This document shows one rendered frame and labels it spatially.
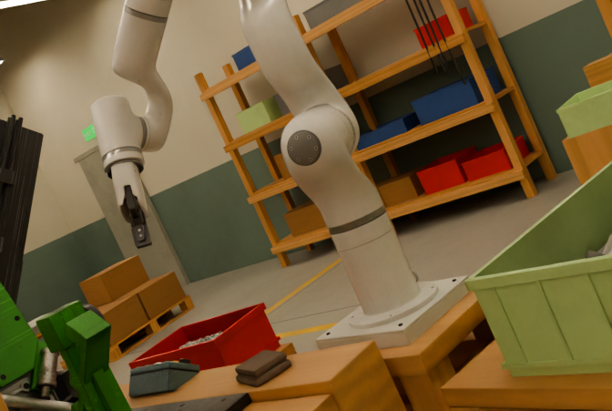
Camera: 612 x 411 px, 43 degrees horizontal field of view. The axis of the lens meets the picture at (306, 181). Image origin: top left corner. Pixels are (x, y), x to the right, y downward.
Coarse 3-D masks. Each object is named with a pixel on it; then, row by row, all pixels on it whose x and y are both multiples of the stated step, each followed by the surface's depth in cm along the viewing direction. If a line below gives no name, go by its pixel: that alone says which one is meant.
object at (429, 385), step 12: (480, 324) 154; (468, 336) 161; (480, 336) 155; (492, 336) 153; (456, 348) 162; (468, 348) 160; (480, 348) 152; (444, 360) 138; (456, 360) 163; (468, 360) 149; (432, 372) 135; (444, 372) 137; (456, 372) 146; (396, 384) 164; (408, 384) 138; (420, 384) 136; (432, 384) 134; (444, 384) 136; (408, 396) 139; (420, 396) 137; (432, 396) 135; (408, 408) 142; (420, 408) 138; (432, 408) 136; (444, 408) 135
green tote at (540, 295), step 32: (576, 192) 145; (608, 192) 152; (544, 224) 137; (576, 224) 143; (608, 224) 150; (512, 256) 129; (544, 256) 134; (576, 256) 141; (608, 256) 103; (480, 288) 120; (512, 288) 116; (544, 288) 112; (576, 288) 109; (608, 288) 105; (512, 320) 118; (544, 320) 114; (576, 320) 110; (608, 320) 107; (512, 352) 121; (544, 352) 117; (576, 352) 112; (608, 352) 109
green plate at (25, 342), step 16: (0, 288) 158; (0, 304) 156; (0, 320) 155; (16, 320) 157; (0, 336) 153; (16, 336) 155; (32, 336) 157; (0, 352) 152; (16, 352) 154; (32, 352) 155; (0, 368) 150; (16, 368) 152; (32, 368) 154; (0, 384) 149
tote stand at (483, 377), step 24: (480, 360) 135; (504, 360) 130; (456, 384) 130; (480, 384) 125; (504, 384) 122; (528, 384) 118; (552, 384) 114; (576, 384) 111; (600, 384) 108; (456, 408) 130; (480, 408) 126; (504, 408) 123; (528, 408) 119; (552, 408) 115; (576, 408) 111; (600, 408) 108
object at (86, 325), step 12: (72, 324) 132; (84, 324) 132; (96, 324) 133; (108, 324) 133; (72, 336) 132; (84, 336) 130; (96, 336) 131; (108, 336) 134; (84, 348) 131; (96, 348) 133; (108, 348) 136; (84, 360) 132; (96, 360) 134; (108, 360) 138; (84, 372) 134; (72, 384) 138; (72, 408) 142; (84, 408) 138
